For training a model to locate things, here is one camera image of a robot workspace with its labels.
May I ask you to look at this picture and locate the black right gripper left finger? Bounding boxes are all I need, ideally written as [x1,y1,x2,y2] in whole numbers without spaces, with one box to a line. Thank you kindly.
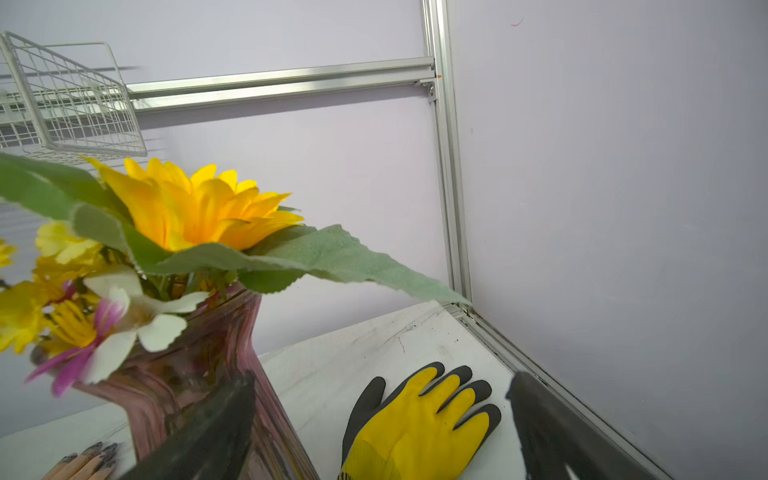
[123,373,255,479]

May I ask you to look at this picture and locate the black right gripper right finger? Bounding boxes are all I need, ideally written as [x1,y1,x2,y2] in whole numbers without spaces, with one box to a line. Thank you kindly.
[506,371,654,480]

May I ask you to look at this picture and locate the mannequin hand with dark nails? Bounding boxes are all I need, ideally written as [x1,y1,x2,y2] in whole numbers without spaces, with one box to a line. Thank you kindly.
[42,442,119,480]

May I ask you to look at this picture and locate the purple glass vase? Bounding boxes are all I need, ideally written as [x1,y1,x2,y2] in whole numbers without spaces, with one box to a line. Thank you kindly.
[75,284,318,479]

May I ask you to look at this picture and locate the artificial flower bouquet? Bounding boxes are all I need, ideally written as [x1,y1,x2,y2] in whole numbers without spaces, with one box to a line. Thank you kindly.
[1,154,462,396]

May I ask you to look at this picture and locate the aluminium frame profiles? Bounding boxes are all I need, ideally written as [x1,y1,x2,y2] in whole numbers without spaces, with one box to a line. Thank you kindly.
[129,1,665,479]

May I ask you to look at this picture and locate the white wire wall basket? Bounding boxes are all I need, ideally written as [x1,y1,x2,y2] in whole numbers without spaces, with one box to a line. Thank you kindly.
[1,31,147,166]

